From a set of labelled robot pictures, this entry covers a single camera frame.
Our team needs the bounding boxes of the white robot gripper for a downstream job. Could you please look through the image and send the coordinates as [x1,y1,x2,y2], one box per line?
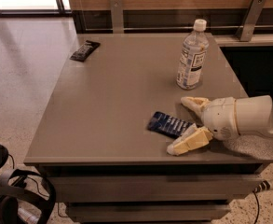
[167,96,238,156]

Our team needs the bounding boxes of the blue rxbar blueberry bar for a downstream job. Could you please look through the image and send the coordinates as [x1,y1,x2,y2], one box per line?
[147,111,192,138]

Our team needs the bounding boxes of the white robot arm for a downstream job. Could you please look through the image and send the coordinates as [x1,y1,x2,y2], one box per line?
[167,95,273,156]

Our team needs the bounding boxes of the black rxbar chocolate bar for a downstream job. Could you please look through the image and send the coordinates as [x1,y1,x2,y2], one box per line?
[70,40,100,62]

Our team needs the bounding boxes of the clear plastic water bottle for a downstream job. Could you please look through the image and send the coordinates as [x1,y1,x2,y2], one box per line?
[176,19,209,90]

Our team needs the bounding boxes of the grey lower drawer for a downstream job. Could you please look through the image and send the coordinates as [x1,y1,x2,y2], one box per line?
[66,204,230,223]

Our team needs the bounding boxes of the grey drawer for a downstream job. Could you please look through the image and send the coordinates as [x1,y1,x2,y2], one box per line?
[66,204,230,223]
[50,175,262,203]

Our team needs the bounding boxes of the white striped tube on floor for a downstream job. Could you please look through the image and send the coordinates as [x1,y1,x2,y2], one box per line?
[254,179,273,193]

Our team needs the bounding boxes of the grey upper drawer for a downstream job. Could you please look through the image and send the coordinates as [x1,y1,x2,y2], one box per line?
[50,175,262,203]

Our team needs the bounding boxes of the black floor cable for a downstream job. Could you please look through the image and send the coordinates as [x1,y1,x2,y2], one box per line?
[253,189,261,224]

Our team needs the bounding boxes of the right metal wall bracket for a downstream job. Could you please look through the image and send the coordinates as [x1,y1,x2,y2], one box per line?
[236,0,266,42]

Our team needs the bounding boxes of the metal wall bracket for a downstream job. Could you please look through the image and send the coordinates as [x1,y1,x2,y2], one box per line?
[236,0,266,42]
[110,0,124,34]

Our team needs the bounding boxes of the left metal wall bracket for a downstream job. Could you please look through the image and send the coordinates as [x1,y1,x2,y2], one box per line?
[110,0,124,34]

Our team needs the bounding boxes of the black headset with strap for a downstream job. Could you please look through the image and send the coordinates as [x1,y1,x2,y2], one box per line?
[0,169,56,224]

